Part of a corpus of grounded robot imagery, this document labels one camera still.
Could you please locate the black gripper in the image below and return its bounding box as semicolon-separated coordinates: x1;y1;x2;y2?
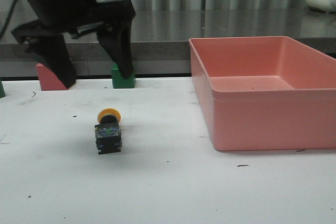
12;0;135;88

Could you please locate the yellow push button switch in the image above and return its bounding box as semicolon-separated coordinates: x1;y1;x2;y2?
94;108;122;155

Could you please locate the pink cube block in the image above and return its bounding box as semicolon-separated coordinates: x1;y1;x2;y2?
35;63;67;91

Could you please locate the green cube block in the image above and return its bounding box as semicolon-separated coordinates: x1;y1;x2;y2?
0;79;6;98
111;63;136;89

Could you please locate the grey stone counter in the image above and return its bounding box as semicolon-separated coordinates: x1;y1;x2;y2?
1;9;335;80

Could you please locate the green cube block far left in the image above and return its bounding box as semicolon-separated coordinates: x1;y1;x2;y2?
0;79;6;98

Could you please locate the pink plastic bin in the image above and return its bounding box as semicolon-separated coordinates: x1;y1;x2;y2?
189;36;335;151

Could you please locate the black cable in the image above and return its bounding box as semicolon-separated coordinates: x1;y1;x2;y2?
0;0;23;38

